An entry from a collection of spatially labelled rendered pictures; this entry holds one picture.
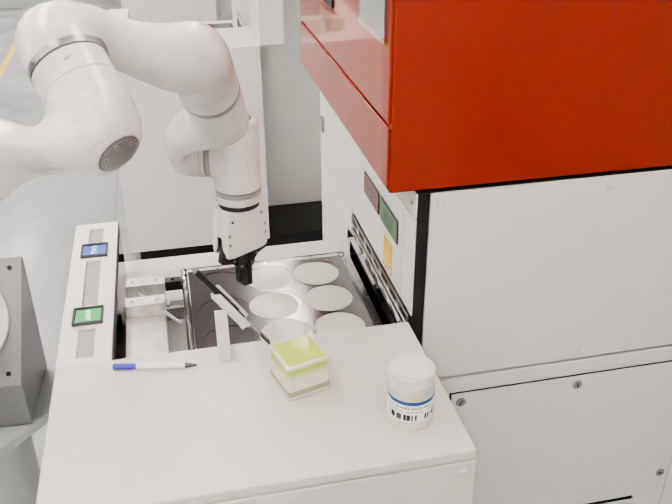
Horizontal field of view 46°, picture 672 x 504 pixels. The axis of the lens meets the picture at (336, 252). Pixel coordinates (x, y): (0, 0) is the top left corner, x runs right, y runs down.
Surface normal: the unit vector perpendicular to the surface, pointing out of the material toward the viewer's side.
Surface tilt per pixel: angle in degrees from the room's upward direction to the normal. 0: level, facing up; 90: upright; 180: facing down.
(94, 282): 0
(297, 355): 0
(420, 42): 90
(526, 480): 90
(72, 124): 57
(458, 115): 90
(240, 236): 92
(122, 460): 0
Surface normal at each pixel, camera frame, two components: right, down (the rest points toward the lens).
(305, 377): 0.47, 0.42
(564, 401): 0.22, 0.47
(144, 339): 0.00, -0.88
